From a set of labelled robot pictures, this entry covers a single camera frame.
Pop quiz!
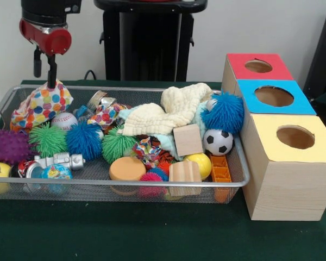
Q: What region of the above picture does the mint green waffle cloth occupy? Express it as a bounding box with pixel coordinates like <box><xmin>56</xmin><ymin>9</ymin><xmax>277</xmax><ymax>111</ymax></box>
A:
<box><xmin>116</xmin><ymin>104</ymin><xmax>215</xmax><ymax>161</ymax></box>

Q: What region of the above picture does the shallow clear mesh bin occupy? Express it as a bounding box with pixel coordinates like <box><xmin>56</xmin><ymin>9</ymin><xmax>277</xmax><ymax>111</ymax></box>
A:
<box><xmin>0</xmin><ymin>84</ymin><xmax>251</xmax><ymax>204</ymax></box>

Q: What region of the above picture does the large blue spiky ball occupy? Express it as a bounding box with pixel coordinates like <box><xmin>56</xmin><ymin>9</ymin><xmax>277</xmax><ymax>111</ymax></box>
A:
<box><xmin>200</xmin><ymin>91</ymin><xmax>245</xmax><ymax>134</ymax></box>

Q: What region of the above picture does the black chair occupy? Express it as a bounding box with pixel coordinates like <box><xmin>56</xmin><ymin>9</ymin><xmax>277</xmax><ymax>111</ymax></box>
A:
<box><xmin>303</xmin><ymin>4</ymin><xmax>326</xmax><ymax>103</ymax></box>

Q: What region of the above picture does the black cable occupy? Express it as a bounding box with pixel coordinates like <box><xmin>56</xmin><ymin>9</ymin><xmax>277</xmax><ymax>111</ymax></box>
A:
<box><xmin>83</xmin><ymin>69</ymin><xmax>98</xmax><ymax>81</ymax></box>

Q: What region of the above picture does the blue globe ball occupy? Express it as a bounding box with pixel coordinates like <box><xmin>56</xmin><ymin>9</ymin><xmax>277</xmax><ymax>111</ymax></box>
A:
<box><xmin>40</xmin><ymin>164</ymin><xmax>73</xmax><ymax>180</ymax></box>

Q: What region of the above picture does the cream waffle cloth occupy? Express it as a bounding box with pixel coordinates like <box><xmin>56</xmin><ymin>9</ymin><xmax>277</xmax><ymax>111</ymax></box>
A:
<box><xmin>116</xmin><ymin>82</ymin><xmax>214</xmax><ymax>136</ymax></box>

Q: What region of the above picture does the colourful polka dot cloth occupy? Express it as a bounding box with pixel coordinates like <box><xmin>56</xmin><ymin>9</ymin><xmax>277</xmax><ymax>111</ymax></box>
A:
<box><xmin>10</xmin><ymin>79</ymin><xmax>74</xmax><ymax>128</ymax></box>

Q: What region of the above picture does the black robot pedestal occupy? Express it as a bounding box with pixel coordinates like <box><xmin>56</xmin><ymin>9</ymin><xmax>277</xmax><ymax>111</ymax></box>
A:
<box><xmin>93</xmin><ymin>0</ymin><xmax>209</xmax><ymax>82</ymax></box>

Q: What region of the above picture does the plain wooden cube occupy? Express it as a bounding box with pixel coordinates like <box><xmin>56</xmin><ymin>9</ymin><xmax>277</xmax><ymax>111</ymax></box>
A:
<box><xmin>173</xmin><ymin>124</ymin><xmax>204</xmax><ymax>157</ymax></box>

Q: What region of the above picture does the purple spiky toy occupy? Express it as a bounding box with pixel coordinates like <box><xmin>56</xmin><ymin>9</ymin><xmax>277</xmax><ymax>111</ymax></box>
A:
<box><xmin>0</xmin><ymin>129</ymin><xmax>37</xmax><ymax>165</ymax></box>

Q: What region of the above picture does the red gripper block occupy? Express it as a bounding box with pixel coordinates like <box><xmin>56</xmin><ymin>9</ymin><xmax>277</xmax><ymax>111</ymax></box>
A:
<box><xmin>18</xmin><ymin>17</ymin><xmax>72</xmax><ymax>89</ymax></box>

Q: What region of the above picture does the small soccer ball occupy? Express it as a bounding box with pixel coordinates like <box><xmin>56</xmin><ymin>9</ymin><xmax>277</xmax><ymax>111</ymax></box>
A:
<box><xmin>203</xmin><ymin>128</ymin><xmax>235</xmax><ymax>157</ymax></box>

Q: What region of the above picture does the yellow tennis ball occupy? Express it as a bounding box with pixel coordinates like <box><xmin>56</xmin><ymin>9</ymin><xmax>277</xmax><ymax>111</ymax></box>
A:
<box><xmin>183</xmin><ymin>153</ymin><xmax>212</xmax><ymax>181</ymax></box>

